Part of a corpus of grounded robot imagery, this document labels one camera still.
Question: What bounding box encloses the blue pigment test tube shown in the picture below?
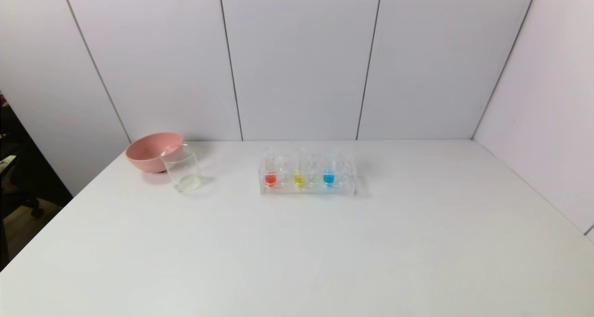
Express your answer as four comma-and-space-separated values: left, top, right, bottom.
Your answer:
323, 149, 336, 188

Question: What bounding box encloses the red pigment test tube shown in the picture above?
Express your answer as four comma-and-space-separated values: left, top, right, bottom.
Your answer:
264, 149, 278, 188

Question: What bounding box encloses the clear acrylic test tube rack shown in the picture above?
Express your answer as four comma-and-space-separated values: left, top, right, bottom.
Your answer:
258, 152, 357, 196

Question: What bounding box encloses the clear glass beaker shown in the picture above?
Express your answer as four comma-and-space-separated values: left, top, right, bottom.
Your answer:
161, 143, 203, 193

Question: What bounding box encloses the pink bowl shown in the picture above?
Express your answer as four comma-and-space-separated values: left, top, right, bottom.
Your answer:
125, 132, 184, 173

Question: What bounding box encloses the dark office chair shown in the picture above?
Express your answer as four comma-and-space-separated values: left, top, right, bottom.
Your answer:
0, 104, 73, 271

